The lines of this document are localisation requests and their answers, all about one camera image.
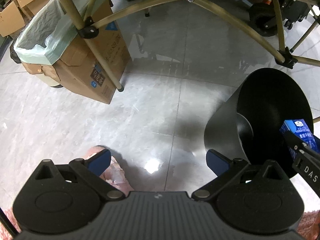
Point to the tan folding slat table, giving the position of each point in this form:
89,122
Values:
187,42

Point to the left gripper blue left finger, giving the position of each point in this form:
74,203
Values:
98,160

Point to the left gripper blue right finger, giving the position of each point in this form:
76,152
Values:
217,162

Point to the blue handkerchief tissue pack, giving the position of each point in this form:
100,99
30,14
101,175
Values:
296,135

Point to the large cardboard box left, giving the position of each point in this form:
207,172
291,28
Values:
16,13

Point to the black round trash bin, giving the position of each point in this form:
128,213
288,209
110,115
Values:
248,124

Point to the cardboard box with green liner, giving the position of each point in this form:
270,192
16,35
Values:
50,45

